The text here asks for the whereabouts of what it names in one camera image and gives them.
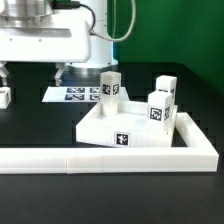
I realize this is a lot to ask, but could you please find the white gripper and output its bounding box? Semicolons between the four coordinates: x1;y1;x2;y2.
0;13;91;86

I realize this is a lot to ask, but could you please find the white square tabletop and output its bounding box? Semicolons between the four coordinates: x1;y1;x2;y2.
76;101;177;148

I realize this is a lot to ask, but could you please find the white sheet with AprilTags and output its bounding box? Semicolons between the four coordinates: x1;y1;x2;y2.
41;86;129;103

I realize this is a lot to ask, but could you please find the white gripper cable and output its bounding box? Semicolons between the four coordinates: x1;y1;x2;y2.
53;0;138;44

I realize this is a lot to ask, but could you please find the white L-shaped obstacle fence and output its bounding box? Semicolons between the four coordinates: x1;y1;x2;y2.
0;113;219;174

